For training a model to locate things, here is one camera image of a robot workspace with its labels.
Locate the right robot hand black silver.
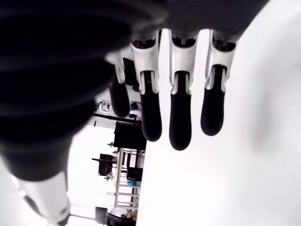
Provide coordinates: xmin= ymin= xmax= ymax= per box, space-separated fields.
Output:
xmin=0 ymin=0 xmax=270 ymax=226

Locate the black box monitor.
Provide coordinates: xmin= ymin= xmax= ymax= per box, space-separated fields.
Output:
xmin=114 ymin=121 xmax=147 ymax=150

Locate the white metal shelf frame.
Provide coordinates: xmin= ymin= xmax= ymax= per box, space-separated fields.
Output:
xmin=107 ymin=147 xmax=142 ymax=209

